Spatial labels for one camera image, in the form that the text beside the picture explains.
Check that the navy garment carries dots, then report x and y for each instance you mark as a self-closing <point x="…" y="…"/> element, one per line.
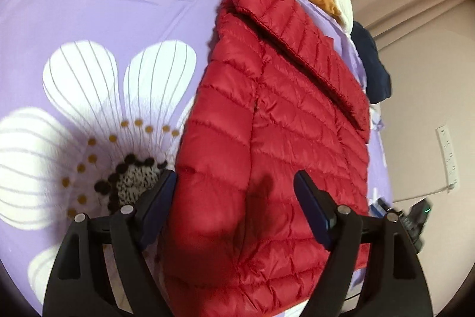
<point x="371" y="60"/>

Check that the red puffer jacket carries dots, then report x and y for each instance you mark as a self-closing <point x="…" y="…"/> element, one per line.
<point x="259" y="116"/>

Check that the white power strip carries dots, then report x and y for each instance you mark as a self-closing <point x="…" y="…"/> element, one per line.
<point x="449" y="153"/>

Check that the purple floral bedsheet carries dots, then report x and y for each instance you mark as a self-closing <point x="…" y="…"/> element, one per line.
<point x="111" y="5"/>

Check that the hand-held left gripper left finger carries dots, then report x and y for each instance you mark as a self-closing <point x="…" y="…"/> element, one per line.
<point x="162" y="200"/>

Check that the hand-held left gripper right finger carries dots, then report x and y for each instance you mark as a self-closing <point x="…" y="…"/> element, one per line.
<point x="312" y="211"/>

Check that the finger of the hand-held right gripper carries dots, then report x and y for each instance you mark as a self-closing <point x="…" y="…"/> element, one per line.
<point x="382" y="207"/>

